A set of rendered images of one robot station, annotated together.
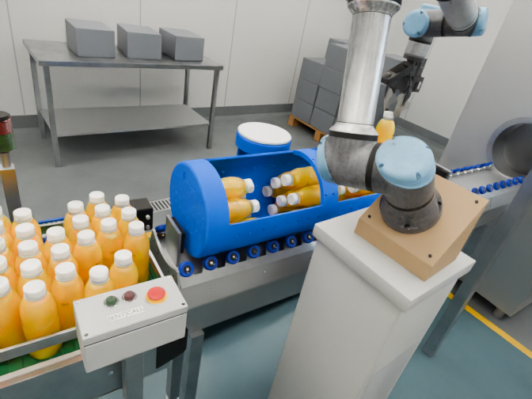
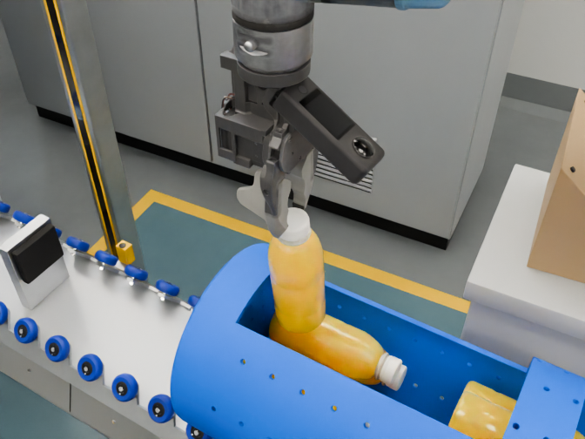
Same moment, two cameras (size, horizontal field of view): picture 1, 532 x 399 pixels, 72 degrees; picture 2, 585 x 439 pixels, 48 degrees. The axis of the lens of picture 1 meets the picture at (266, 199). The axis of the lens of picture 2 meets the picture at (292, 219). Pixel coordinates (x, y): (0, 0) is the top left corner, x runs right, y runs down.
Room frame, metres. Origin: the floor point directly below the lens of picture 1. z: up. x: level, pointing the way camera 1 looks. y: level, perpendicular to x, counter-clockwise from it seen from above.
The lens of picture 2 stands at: (1.55, 0.14, 1.88)
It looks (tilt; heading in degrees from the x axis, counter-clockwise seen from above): 43 degrees down; 249
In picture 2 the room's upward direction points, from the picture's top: straight up
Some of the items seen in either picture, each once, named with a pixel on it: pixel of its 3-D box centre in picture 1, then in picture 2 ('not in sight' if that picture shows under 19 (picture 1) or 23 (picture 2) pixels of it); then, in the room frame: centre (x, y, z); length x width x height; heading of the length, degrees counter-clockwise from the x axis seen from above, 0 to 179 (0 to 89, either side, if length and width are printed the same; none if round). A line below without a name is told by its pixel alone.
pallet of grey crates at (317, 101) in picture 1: (348, 96); not in sight; (4.98, -0.79, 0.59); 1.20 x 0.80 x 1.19; 43
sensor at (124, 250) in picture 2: not in sight; (116, 260); (1.56, -0.84, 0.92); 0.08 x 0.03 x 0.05; 39
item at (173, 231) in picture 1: (175, 240); not in sight; (0.86, 0.24, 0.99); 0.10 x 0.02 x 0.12; 39
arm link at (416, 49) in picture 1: (416, 49); (272, 38); (1.37, -0.39, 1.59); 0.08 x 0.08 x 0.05
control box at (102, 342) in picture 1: (131, 319); not in sight; (0.51, 0.22, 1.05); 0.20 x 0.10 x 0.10; 129
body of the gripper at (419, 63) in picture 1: (408, 74); (268, 108); (1.38, -0.40, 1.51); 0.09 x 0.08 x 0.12; 129
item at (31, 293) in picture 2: (435, 180); (38, 264); (1.70, -0.80, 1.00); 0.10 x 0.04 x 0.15; 39
